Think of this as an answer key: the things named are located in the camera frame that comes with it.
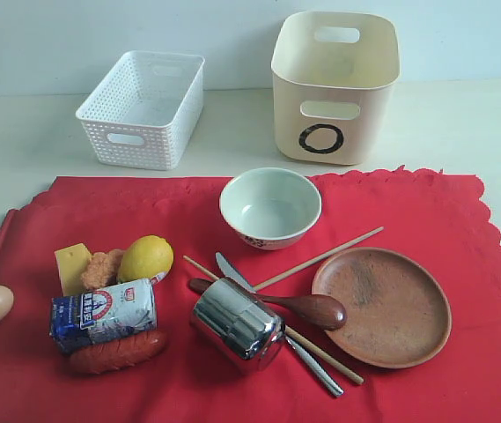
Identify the yellow lemon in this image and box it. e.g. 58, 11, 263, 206
116, 235, 174, 284

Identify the orange fried chicken nugget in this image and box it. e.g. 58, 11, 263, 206
80, 249, 124, 291

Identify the blue white milk carton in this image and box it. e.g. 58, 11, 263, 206
49, 278, 157, 354

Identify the red sausage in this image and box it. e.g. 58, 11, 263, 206
69, 330, 168, 375

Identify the white ceramic bowl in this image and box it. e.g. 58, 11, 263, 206
218, 167, 322, 250

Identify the steel table knife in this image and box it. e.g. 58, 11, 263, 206
215, 252, 344, 397

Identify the shiny steel cup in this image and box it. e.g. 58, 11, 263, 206
188, 278, 285, 374

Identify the brown wooden spoon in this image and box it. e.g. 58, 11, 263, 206
188, 278, 346, 331

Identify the upper wooden chopstick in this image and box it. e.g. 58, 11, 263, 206
254, 226, 384, 291

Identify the wooden chopstick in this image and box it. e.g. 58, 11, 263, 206
254, 226, 384, 291
183, 256, 365, 385

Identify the red table cloth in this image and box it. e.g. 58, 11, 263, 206
0, 169, 501, 422

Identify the white perforated plastic basket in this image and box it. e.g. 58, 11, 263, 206
76, 51, 205, 170

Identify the cream plastic bin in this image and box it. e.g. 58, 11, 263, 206
271, 11, 400, 166

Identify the lower wooden chopstick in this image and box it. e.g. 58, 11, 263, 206
183, 256, 365, 385

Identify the brown wooden plate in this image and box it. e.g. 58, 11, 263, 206
311, 247, 453, 369

